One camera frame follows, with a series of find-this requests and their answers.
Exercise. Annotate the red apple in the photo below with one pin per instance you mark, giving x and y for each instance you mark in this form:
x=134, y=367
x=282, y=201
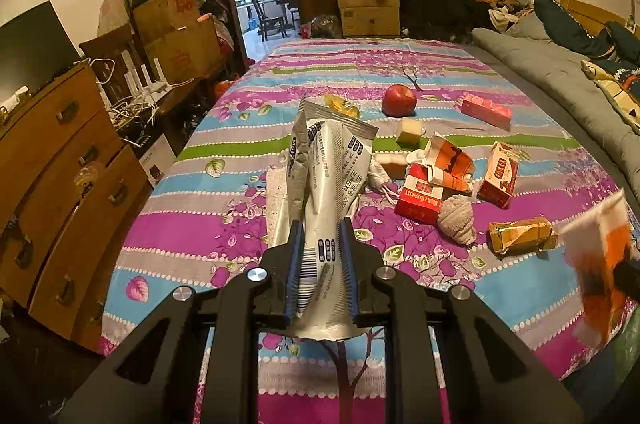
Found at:
x=399, y=100

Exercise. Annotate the orange white snack packet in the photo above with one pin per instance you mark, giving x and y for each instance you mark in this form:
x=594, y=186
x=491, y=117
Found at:
x=600, y=264

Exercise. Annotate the yellow crumpled wrapper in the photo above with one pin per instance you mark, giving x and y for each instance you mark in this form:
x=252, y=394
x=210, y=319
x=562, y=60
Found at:
x=342, y=105

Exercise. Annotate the yellow sponge cube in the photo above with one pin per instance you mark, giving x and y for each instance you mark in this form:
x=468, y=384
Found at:
x=410, y=133

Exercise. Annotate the pink rectangular box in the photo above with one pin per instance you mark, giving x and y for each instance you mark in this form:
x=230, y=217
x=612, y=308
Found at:
x=487, y=110

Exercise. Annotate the beige sponge block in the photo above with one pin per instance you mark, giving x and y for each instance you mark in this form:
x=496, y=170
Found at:
x=394, y=164

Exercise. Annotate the wooden dresser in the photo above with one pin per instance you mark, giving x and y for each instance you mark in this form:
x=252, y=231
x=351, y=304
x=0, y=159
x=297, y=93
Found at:
x=65, y=184

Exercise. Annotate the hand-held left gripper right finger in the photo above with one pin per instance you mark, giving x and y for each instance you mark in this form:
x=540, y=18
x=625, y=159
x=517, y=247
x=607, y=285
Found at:
x=347, y=274

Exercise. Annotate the silver printed foil packet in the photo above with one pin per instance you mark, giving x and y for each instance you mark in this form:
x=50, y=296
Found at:
x=325, y=184

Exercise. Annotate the dark blue patterned duvet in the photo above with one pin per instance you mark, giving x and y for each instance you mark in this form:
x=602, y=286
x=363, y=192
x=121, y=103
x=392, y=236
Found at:
x=570, y=29

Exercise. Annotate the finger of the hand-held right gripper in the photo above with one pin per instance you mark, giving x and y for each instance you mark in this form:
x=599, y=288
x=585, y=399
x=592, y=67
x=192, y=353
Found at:
x=629, y=278

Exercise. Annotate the gold foil wrapper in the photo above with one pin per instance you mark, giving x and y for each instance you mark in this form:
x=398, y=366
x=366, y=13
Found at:
x=520, y=235

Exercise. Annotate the floral striped bedsheet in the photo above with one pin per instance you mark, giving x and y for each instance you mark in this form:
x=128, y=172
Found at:
x=200, y=204

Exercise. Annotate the red cigarette box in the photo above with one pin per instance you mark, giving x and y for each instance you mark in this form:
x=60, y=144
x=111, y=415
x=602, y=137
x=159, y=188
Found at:
x=419, y=200

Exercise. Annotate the grey quilt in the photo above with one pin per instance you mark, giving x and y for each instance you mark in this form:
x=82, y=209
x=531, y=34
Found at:
x=540, y=64

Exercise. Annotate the dark shiny bag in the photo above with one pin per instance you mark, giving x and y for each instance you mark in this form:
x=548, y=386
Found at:
x=325, y=26

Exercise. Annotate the dark dining chair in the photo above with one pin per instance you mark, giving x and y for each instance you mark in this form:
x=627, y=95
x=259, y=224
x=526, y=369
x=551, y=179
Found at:
x=265, y=17

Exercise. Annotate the white router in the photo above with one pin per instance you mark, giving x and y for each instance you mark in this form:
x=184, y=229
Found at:
x=147, y=79

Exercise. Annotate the white orange carton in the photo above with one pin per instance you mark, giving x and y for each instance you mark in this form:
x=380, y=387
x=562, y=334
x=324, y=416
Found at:
x=447, y=159

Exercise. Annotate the wooden headboard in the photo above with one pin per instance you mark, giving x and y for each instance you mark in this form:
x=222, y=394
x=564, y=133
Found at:
x=590, y=11

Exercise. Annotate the red white small carton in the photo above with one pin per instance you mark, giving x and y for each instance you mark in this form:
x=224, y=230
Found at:
x=499, y=175

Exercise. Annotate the large cardboard box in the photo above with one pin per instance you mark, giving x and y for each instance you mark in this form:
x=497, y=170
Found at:
x=182, y=52
x=170, y=12

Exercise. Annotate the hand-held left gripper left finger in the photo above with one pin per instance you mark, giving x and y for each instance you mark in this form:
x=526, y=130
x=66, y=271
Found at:
x=295, y=274

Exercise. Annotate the pile of light clothes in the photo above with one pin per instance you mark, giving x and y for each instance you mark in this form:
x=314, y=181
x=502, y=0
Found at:
x=512, y=12

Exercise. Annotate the white printed box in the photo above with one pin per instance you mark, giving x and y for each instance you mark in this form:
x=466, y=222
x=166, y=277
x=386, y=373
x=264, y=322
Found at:
x=157, y=159

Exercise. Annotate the black monitor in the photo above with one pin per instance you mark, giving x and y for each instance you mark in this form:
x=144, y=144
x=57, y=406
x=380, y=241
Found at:
x=35, y=49

